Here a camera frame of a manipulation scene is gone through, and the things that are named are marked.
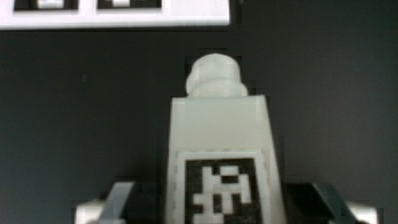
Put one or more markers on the white marker plate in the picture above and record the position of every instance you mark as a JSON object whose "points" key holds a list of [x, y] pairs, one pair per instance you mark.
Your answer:
{"points": [[75, 14]]}

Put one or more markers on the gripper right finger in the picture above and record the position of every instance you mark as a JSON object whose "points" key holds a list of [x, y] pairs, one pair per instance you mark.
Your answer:
{"points": [[319, 207]]}

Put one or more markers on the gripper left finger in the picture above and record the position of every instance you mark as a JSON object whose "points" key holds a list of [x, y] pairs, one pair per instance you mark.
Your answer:
{"points": [[127, 206]]}

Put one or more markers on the white table leg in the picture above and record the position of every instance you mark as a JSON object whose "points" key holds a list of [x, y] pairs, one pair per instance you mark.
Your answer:
{"points": [[223, 175]]}

